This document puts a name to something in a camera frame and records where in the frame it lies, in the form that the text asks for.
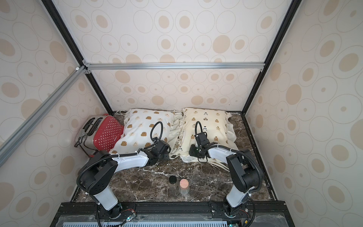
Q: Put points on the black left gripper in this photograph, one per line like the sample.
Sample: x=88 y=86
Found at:
x=167 y=154

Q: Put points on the white brown bear pillow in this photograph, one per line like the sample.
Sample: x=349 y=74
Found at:
x=142 y=125

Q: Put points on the cream teddy bear pillow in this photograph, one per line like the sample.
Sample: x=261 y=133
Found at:
x=217 y=126

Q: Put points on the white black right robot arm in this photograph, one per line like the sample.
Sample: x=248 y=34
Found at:
x=246 y=174

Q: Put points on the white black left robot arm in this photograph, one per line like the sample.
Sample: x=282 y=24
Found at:
x=95 y=176

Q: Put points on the black lid small jar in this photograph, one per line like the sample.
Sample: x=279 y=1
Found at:
x=173 y=181

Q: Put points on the pink lid clear jar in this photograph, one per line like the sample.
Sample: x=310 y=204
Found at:
x=184 y=187

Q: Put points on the red polka dot toaster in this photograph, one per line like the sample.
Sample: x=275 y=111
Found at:
x=99 y=132

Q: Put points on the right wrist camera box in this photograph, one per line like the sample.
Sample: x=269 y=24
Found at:
x=201 y=139

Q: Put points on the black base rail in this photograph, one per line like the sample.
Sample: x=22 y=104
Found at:
x=213 y=209

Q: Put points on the horizontal aluminium frame bar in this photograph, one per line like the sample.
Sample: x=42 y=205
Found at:
x=175 y=66

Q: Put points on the left diagonal aluminium frame bar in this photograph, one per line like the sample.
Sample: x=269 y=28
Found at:
x=19 y=135

